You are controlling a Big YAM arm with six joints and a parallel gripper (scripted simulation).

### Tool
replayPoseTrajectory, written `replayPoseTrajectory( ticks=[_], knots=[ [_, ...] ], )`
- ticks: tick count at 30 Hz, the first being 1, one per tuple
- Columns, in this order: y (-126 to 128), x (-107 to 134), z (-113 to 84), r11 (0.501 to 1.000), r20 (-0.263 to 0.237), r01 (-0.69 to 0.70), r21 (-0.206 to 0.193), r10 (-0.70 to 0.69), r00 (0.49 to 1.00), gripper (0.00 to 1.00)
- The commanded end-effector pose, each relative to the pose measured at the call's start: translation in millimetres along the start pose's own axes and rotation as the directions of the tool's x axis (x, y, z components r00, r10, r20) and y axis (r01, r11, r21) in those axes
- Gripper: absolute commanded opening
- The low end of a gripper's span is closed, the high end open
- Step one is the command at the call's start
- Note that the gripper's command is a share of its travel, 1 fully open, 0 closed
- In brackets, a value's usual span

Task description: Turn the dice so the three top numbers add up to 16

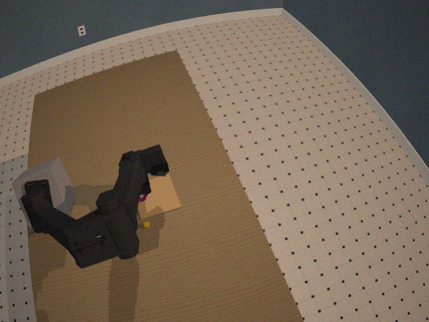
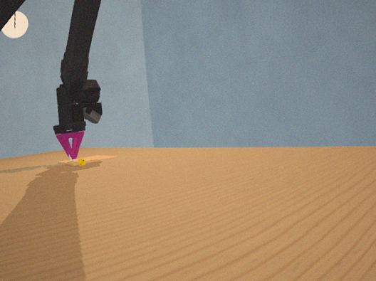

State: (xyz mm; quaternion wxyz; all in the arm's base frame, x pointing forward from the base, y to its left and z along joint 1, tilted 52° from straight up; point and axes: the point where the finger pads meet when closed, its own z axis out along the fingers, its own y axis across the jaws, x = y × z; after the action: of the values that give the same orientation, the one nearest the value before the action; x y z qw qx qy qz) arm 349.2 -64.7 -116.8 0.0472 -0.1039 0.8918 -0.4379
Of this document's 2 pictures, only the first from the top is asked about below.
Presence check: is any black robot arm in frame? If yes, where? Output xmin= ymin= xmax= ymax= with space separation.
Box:
xmin=21 ymin=144 xmax=169 ymax=268

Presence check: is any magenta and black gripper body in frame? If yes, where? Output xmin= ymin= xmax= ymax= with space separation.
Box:
xmin=140 ymin=186 xmax=151 ymax=195

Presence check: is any orange mat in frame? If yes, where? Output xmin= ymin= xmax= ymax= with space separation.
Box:
xmin=138 ymin=174 xmax=182 ymax=219

